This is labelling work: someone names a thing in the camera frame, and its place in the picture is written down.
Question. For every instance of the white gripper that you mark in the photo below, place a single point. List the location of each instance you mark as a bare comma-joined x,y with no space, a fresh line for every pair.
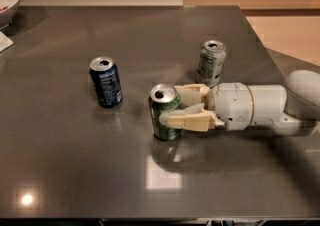
231,105

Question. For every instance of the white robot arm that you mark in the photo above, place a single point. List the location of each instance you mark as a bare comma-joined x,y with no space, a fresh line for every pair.
292,108

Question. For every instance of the white and green soda can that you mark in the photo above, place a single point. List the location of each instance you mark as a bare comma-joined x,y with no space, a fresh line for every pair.
211,60

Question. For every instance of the blue soda can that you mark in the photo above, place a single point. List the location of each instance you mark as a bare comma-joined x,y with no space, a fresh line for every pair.
106,81

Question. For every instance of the white paper sheet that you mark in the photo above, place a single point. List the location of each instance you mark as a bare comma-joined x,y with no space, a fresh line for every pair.
5,42

